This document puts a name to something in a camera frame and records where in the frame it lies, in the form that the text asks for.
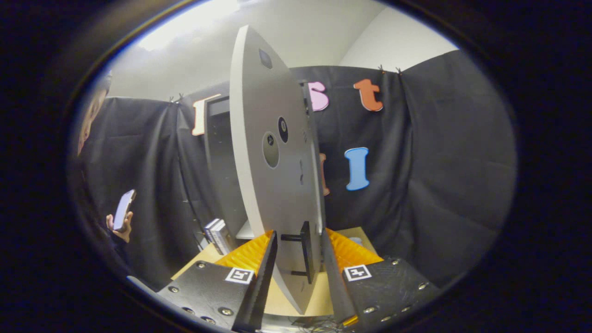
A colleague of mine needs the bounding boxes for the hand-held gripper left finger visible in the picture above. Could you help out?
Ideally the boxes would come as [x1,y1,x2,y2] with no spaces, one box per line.
[157,230,279,333]

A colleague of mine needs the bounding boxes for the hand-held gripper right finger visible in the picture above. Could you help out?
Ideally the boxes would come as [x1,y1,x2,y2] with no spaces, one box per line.
[321,228,442,330]

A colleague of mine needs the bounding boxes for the black door handle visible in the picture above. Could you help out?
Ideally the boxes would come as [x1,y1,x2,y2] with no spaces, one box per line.
[281,221,315,284]

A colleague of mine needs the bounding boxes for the grey cover book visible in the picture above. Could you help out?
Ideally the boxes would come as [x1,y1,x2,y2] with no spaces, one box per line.
[215,221,234,256]

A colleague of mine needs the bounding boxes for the white spine book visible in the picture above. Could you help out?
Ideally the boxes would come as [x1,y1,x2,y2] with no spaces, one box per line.
[209,220,225,253]

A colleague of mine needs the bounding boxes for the dark blue book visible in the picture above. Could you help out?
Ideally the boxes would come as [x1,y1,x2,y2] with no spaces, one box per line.
[204,218,220,246]

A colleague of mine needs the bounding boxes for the dark grey cabinet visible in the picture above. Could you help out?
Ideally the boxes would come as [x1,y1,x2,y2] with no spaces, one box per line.
[203,81,324,241]

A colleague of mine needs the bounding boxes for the smartphone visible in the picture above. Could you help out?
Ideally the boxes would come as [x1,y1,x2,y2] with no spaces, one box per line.
[113,189,136,231]

